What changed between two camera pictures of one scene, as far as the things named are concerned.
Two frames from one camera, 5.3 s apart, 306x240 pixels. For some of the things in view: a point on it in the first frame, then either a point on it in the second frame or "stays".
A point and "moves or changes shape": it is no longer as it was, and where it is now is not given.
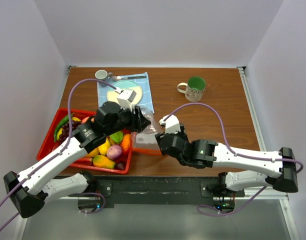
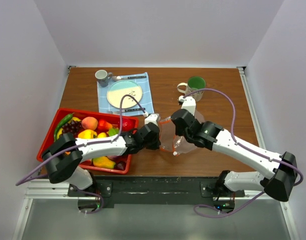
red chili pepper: [85, 161] stays
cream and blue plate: [112, 96] stays
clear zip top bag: [145, 142] moves or changes shape
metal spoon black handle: [119, 77] stays
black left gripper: [138, 121] → [156, 144]
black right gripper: [182, 133] → [177, 131]
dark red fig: [121, 165] stays
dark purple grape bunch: [65, 126] stays
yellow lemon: [59, 133] stays
